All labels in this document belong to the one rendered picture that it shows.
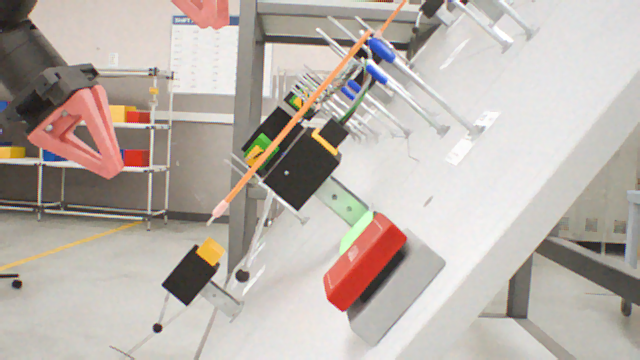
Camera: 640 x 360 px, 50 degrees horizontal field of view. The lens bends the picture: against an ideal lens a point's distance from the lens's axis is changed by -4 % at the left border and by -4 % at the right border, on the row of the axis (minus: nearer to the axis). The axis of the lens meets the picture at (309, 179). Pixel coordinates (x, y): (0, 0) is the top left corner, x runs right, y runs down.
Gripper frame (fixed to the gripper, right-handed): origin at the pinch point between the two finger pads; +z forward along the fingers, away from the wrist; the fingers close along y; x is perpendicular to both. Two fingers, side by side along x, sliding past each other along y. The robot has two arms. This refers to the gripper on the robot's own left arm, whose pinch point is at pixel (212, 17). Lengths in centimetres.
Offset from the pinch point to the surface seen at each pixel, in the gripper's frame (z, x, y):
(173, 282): 24.3, 23.0, 23.1
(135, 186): 45, 305, 753
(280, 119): 14, 9, 69
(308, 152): 13.7, -2.8, -1.7
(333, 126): 12.6, -5.6, -1.2
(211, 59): -51, 156, 763
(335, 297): 18.1, -4.5, -27.5
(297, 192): 16.4, -0.5, -1.7
